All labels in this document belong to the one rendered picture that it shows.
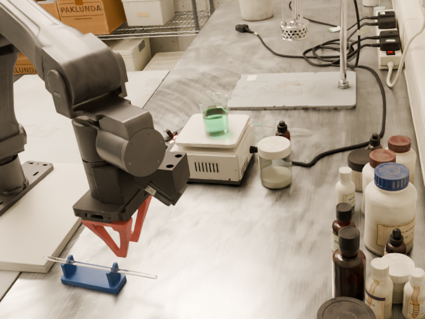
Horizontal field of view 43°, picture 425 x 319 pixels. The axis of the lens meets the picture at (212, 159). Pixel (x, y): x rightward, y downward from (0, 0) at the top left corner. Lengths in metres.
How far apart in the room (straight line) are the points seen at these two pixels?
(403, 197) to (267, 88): 0.66
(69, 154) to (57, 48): 0.61
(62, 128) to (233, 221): 0.60
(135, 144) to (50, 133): 0.78
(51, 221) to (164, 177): 0.40
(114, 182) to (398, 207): 0.39
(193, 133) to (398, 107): 0.48
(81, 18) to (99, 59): 2.68
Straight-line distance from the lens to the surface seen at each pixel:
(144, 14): 3.28
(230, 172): 1.00
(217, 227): 0.92
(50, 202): 1.06
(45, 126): 1.41
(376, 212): 0.81
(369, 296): 0.74
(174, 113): 1.33
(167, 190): 0.65
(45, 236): 0.98
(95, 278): 0.87
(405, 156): 0.94
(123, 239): 0.73
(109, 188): 0.68
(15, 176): 1.09
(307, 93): 1.33
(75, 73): 0.63
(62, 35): 0.68
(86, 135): 0.66
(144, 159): 0.61
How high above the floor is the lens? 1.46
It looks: 30 degrees down
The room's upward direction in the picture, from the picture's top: 8 degrees counter-clockwise
